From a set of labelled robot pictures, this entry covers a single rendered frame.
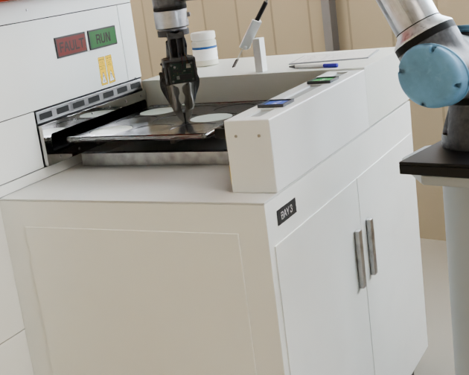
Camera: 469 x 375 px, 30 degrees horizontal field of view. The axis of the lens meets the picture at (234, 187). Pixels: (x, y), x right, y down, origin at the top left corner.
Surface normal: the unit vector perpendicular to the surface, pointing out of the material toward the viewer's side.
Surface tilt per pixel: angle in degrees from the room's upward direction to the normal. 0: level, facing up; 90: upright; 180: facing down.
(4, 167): 90
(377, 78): 90
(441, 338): 0
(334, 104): 90
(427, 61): 96
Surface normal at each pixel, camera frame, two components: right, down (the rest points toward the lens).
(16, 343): 0.89, 0.00
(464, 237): -0.76, 0.26
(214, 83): -0.44, 0.28
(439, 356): -0.12, -0.96
